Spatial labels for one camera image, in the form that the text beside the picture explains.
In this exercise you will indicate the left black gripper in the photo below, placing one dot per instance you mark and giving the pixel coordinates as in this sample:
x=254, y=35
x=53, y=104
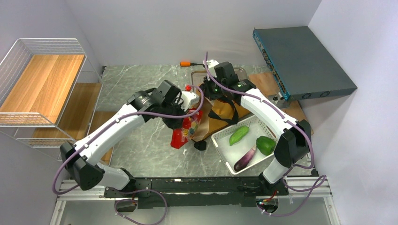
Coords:
x=176, y=123

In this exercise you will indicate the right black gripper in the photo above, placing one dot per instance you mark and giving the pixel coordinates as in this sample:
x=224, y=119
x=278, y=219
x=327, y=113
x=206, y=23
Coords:
x=209, y=93

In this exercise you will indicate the red snack packet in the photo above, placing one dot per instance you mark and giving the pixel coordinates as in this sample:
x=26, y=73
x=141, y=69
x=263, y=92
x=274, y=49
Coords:
x=182, y=135

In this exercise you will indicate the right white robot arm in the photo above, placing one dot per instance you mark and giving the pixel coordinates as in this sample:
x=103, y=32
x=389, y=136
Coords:
x=285, y=158

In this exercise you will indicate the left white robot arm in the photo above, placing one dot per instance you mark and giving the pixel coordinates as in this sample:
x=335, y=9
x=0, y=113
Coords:
x=82, y=158

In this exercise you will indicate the silver metal tray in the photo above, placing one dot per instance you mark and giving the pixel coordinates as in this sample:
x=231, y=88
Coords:
x=197, y=76

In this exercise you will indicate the green bitter gourd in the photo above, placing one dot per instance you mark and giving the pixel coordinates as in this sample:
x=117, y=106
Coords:
x=238, y=135

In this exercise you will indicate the white plastic basket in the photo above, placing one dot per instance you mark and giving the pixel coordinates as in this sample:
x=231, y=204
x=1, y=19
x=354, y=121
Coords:
x=231, y=154

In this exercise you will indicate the green bell pepper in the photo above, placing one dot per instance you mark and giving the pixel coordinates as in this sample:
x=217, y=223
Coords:
x=265, y=145

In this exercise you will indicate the purple eggplant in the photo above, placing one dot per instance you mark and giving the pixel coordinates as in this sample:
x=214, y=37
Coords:
x=245, y=159

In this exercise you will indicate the orange handled screwdriver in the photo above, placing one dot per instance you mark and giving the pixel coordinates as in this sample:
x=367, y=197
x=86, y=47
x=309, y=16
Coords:
x=189, y=64

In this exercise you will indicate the metal bracket stand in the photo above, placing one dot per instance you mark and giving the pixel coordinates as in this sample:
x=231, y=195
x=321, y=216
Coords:
x=279, y=101

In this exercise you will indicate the dark network switch box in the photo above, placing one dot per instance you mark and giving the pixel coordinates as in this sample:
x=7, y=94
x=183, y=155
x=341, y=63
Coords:
x=300, y=64

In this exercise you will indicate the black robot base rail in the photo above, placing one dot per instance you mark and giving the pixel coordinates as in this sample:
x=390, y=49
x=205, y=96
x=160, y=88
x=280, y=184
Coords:
x=202, y=191

